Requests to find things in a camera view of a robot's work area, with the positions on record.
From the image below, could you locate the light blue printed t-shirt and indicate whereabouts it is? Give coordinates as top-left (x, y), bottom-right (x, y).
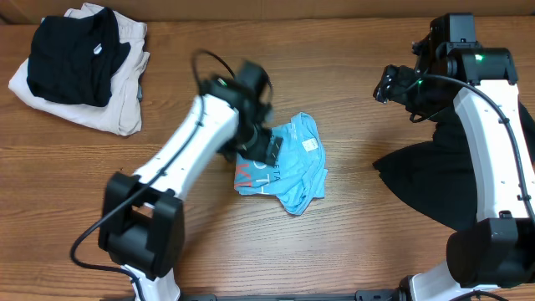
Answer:
top-left (234, 112), bottom-right (328, 216)

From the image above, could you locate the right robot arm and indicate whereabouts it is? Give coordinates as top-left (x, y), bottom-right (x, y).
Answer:
top-left (356, 13), bottom-right (534, 300)

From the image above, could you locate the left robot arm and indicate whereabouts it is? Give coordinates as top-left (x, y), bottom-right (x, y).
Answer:
top-left (98, 61), bottom-right (283, 300)

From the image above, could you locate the black garment on right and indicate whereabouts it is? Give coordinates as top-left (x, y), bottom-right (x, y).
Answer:
top-left (371, 99), bottom-right (535, 233)

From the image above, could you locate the folded beige garment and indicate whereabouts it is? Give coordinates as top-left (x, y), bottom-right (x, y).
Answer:
top-left (8, 12), bottom-right (150, 136)

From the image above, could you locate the folded black garment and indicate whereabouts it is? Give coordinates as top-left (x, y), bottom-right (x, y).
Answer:
top-left (27, 8), bottom-right (130, 107)

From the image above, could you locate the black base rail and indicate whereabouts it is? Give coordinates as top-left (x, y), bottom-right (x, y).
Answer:
top-left (179, 288), bottom-right (410, 301)

